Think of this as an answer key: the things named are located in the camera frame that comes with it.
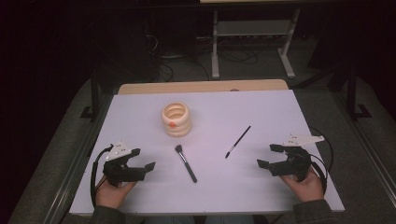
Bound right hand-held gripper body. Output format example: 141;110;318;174
269;133;325;183

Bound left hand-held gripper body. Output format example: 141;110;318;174
102;139;148;189

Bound thin black brush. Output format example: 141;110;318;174
224;125;252;160

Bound black makeup brush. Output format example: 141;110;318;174
174;144;198;184

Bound cream ribbed brush holder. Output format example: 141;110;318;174
161;102;192;138

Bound person's left hand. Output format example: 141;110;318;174
94;176;138;210

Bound person's right hand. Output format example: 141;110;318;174
279;169;326;203

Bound white table mat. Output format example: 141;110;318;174
68;89;346;217

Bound black metal stand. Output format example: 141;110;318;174
79;71;105;121
345;66;374;121

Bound left hand-held gripper cable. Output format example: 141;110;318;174
90;143;115;209

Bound hand-held gripper cable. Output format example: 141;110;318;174
306;125;334;196
90;143;115;209

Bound right hand-held gripper cable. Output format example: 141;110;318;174
306;125;334;196

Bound aluminium frame rail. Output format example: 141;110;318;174
331;91;396;199
41;96;114;224

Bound black floor cables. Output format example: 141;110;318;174
217;48;262;66
156;55;211;83

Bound white metal desk frame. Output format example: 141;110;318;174
210;8;302;80

